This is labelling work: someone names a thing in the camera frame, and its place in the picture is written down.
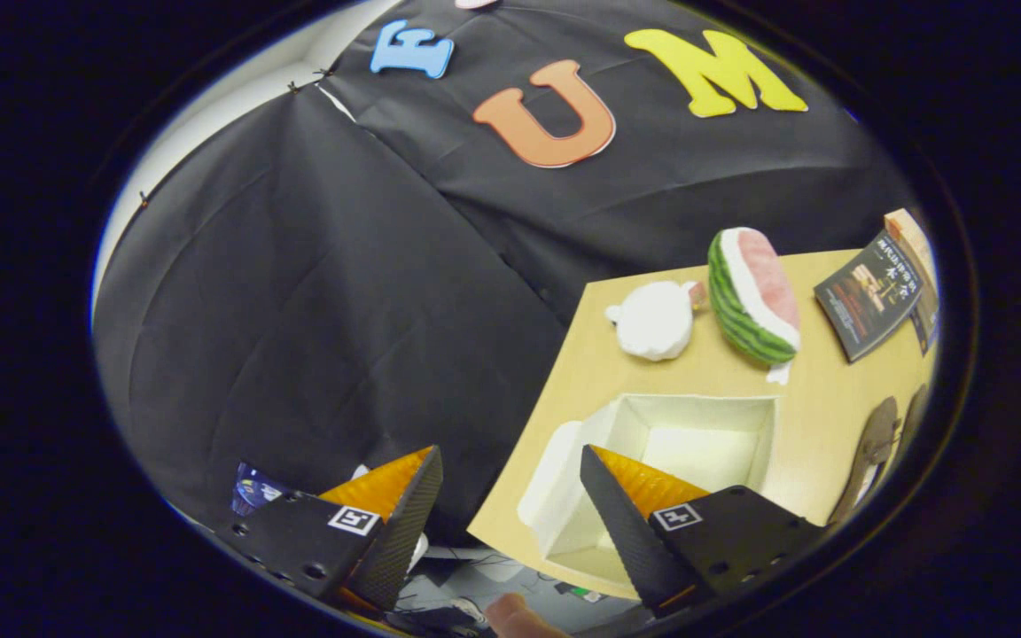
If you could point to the blue printed packet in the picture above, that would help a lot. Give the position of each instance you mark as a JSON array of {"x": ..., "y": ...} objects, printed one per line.
[{"x": 253, "y": 489}]

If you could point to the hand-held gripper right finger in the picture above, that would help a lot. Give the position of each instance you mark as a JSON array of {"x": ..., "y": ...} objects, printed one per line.
[{"x": 621, "y": 540}]

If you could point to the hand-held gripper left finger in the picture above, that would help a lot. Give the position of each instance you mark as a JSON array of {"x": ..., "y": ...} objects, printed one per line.
[{"x": 404, "y": 532}]

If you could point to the grey fabric storage box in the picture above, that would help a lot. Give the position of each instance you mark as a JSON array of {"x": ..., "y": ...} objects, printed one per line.
[{"x": 705, "y": 452}]

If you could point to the beige book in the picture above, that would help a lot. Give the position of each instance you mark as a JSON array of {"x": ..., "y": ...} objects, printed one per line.
[{"x": 909, "y": 235}]

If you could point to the black backdrop cloth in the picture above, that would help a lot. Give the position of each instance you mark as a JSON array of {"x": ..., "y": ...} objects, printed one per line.
[{"x": 298, "y": 310}]

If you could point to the white plush toy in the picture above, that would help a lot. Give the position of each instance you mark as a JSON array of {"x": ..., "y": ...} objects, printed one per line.
[{"x": 652, "y": 321}]

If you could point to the watermelon slice plush toy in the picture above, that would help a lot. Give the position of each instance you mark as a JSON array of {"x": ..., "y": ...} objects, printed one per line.
[{"x": 741, "y": 310}]

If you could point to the blue book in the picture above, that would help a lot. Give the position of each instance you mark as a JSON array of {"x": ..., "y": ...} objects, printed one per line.
[{"x": 925, "y": 328}]

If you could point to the black book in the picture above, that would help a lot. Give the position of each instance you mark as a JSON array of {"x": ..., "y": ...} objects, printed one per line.
[{"x": 869, "y": 297}]

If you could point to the brown suede shoe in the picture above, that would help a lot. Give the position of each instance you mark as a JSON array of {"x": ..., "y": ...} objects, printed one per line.
[
  {"x": 914, "y": 416},
  {"x": 874, "y": 443}
]

